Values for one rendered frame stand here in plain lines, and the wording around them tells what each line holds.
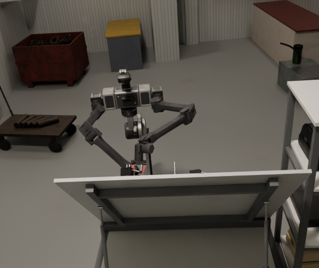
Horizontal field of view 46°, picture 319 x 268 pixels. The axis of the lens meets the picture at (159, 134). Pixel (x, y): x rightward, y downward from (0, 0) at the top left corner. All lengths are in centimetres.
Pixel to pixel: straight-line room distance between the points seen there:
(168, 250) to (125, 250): 29
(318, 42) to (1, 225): 592
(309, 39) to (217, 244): 537
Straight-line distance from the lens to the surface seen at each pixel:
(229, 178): 178
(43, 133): 537
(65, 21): 954
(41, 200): 462
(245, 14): 979
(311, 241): 238
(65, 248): 394
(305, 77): 631
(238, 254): 259
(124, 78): 284
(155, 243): 266
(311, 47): 748
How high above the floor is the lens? 270
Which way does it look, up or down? 30 degrees down
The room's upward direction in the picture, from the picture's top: 5 degrees counter-clockwise
